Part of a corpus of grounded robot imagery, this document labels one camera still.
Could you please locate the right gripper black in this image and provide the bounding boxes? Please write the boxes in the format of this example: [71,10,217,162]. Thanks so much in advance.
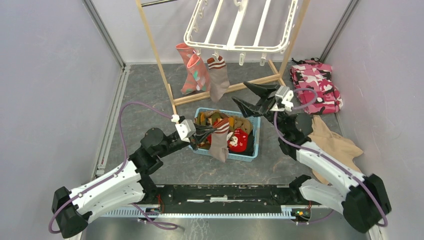
[232,81,290,136]

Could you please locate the red sock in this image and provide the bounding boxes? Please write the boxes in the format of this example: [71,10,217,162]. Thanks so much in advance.
[228,128,249,153]

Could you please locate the grey brown striped sock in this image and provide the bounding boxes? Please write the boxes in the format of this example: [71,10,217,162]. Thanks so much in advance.
[207,56,230,103]

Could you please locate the pink sock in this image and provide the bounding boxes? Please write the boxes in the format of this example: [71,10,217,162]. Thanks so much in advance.
[175,43,197,95]
[186,53,211,93]

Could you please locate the white clip hanger frame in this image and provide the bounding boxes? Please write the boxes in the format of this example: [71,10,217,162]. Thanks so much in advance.
[183,0,299,66]

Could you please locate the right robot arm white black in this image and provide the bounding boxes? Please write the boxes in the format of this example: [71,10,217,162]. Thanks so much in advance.
[232,81,392,233]

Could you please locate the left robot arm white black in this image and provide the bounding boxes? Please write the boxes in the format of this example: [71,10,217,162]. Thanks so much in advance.
[49,119,217,239]

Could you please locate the blue plastic basket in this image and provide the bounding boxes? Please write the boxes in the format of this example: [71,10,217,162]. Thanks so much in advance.
[189,107,261,162]

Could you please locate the olive yellow sock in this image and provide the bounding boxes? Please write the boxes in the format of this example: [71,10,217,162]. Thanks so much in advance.
[194,109,254,155]

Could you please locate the pink camouflage bag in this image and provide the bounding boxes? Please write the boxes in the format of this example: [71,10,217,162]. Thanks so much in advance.
[289,58,343,115]

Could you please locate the beige cloth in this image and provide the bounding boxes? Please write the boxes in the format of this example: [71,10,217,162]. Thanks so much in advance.
[309,115,364,173]

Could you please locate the black metal rod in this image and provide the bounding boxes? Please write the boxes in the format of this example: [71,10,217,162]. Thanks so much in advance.
[141,0,178,8]

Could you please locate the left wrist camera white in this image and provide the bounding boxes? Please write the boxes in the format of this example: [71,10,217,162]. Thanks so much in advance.
[171,114,196,143]

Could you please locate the wooden rack frame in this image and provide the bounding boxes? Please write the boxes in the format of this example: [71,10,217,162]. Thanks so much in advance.
[134,0,312,117]

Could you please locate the toothed cable rail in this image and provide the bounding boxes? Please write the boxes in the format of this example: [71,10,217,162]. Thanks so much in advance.
[102,206,296,220]

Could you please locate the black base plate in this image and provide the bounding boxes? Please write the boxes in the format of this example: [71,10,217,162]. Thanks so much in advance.
[137,184,318,214]

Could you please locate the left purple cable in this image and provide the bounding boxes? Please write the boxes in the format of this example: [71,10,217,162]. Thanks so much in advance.
[48,101,174,234]

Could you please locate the purple cable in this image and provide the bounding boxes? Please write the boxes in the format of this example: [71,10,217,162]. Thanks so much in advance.
[273,87,389,228]
[48,101,174,234]

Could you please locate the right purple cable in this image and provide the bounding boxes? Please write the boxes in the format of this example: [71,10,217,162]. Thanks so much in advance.
[273,87,389,228]

